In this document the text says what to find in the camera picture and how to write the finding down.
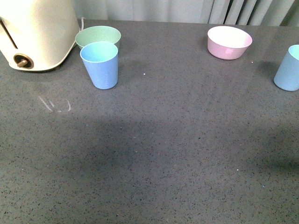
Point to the pink bowl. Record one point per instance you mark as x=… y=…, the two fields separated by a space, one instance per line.
x=227 y=43

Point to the green bowl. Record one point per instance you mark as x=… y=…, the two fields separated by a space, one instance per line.
x=98 y=34

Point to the white toaster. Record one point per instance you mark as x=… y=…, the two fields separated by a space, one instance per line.
x=37 y=35

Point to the grey curtain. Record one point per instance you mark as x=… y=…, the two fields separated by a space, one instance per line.
x=228 y=12

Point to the blue cup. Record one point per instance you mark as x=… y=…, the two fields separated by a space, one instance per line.
x=101 y=62
x=287 y=76

